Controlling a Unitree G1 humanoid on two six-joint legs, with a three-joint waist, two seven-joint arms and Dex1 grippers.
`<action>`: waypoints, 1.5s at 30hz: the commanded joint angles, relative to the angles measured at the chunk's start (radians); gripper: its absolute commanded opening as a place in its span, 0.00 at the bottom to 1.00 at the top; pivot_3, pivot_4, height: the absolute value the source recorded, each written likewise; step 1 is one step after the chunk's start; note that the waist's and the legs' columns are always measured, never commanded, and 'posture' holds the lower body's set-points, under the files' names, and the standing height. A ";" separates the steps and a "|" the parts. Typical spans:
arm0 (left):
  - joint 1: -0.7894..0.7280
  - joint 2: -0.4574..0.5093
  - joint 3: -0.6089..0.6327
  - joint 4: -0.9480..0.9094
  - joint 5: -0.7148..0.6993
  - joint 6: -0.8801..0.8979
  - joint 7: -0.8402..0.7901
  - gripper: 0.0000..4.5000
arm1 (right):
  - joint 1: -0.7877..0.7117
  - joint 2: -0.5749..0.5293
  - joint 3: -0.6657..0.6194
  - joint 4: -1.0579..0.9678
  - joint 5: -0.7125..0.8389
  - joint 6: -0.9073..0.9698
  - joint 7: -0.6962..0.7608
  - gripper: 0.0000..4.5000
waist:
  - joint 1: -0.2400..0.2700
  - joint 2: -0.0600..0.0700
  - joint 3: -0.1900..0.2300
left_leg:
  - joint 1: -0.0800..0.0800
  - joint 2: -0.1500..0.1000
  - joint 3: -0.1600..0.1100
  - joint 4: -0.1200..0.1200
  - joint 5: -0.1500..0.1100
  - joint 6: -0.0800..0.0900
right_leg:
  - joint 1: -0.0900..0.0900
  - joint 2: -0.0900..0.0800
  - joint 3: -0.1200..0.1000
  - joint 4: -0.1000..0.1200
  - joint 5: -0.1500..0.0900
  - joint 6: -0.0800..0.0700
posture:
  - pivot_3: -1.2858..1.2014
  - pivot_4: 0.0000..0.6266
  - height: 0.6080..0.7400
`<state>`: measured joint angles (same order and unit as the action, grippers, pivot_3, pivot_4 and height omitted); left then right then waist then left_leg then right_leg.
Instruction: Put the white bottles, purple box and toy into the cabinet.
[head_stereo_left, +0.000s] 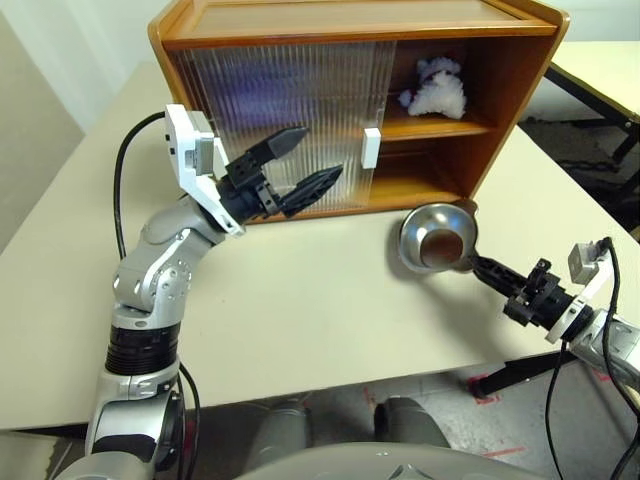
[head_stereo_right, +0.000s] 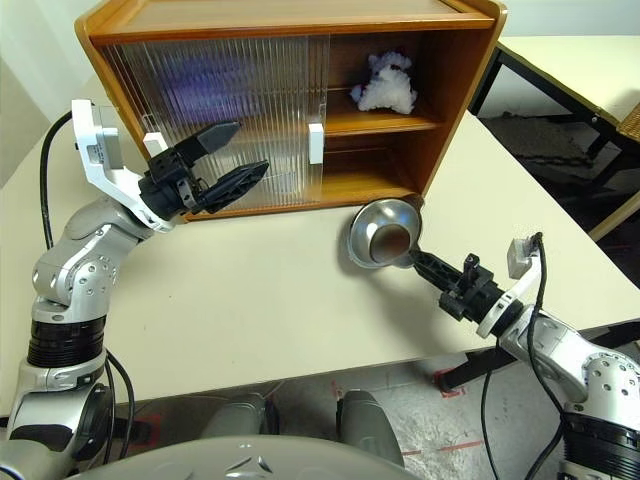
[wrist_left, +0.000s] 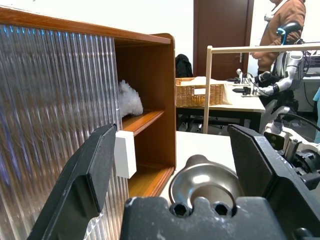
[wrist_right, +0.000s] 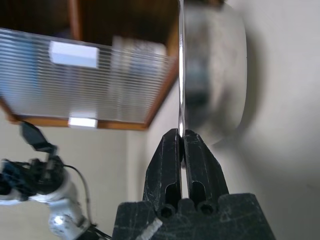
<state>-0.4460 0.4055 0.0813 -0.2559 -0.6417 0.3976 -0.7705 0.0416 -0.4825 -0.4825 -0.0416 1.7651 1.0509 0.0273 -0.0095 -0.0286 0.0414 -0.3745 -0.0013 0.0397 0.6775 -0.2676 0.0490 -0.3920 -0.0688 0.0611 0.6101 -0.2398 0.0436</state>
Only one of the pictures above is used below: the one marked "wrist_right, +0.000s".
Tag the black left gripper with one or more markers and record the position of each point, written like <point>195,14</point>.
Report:
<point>37,175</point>

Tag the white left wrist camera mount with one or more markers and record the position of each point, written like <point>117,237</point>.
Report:
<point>63,191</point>

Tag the white jar with label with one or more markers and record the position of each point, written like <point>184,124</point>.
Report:
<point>140,50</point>

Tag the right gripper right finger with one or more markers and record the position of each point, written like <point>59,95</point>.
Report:
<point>202,172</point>

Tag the ribbed clear sliding door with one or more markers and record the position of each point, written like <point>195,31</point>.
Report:
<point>75,102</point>
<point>75,80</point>

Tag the wooden cabinet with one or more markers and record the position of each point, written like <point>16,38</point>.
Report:
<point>117,125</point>

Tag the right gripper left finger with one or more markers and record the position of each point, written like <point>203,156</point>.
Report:
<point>165,170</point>

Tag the stainless steel bowl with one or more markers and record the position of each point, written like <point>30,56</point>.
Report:
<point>220,75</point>

